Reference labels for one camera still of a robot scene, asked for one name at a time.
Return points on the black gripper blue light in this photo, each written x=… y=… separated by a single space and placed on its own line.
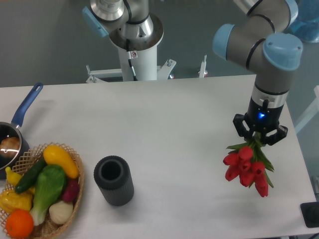
x=259 y=118

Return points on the red tulip bouquet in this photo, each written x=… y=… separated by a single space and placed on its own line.
x=248 y=163

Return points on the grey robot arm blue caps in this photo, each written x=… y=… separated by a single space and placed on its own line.
x=261 y=46

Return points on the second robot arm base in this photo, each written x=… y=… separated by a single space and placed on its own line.
x=128 y=23

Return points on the dark grey ribbed vase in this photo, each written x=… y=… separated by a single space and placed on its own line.
x=113 y=177

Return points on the black device at table edge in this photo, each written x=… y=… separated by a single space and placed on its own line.
x=310 y=212

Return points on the blue object top right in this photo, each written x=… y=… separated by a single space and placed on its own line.
x=306 y=25

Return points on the yellow squash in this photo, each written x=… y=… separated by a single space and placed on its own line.
x=54 y=154

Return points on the green bok choy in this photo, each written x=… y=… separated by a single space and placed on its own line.
x=48 y=188

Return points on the white garlic bulb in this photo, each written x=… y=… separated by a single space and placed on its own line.
x=60 y=212

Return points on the green cucumber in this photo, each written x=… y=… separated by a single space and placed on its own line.
x=30 y=176

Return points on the bread roll in pan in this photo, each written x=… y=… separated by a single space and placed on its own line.
x=9 y=147

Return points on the orange fruit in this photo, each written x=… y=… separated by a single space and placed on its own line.
x=19 y=224

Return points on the yellow corn cob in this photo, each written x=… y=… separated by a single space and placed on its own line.
x=11 y=201

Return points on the white frame at right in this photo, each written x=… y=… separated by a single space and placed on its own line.
x=308 y=113

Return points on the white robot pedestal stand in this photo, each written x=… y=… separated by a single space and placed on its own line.
x=135 y=66

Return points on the blue handled saucepan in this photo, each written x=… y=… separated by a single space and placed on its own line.
x=12 y=129

